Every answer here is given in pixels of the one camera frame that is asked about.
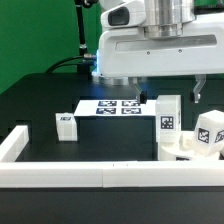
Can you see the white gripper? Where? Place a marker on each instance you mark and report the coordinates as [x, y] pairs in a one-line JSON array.
[[142, 38]]

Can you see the white round stool seat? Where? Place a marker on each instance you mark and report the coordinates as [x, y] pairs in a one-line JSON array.
[[181, 151]]

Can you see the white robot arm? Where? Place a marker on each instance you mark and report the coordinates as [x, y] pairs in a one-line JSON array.
[[148, 38]]

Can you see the white marker sheet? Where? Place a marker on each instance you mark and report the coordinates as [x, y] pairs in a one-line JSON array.
[[114, 108]]

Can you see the white U-shaped fence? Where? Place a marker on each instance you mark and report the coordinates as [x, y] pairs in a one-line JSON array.
[[15, 174]]

